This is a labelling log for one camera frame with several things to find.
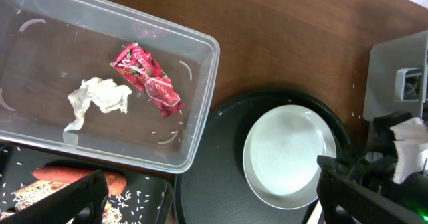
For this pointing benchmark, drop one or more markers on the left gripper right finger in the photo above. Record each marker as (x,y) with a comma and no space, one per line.
(363,193)

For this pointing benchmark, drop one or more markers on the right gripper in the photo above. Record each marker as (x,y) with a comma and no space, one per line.
(401,137)

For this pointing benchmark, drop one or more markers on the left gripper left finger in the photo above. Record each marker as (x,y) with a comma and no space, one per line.
(80,202)

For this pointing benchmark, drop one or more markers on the wooden chopstick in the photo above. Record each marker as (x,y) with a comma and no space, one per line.
(316,214)

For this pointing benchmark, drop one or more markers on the orange carrot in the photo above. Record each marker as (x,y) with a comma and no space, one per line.
(116,182)

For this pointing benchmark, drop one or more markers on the food scraps and rice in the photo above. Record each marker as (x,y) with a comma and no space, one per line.
(27,196)

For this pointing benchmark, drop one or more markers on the light grey plate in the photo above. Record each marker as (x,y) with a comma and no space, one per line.
(280,156)

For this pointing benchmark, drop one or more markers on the white tissue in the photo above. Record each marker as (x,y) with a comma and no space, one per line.
(106,94)

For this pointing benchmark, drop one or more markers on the red snack wrapper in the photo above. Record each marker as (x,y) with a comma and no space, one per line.
(142,70)

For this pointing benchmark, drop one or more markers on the grey dishwasher rack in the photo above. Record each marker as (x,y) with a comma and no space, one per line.
(397,77)

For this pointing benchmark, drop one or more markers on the black rectangular tray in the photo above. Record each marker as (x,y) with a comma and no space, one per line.
(151,196)

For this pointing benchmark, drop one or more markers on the round black serving tray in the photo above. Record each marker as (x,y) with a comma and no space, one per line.
(214,189)

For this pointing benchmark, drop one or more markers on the clear plastic bin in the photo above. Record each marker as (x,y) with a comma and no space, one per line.
(49,47)

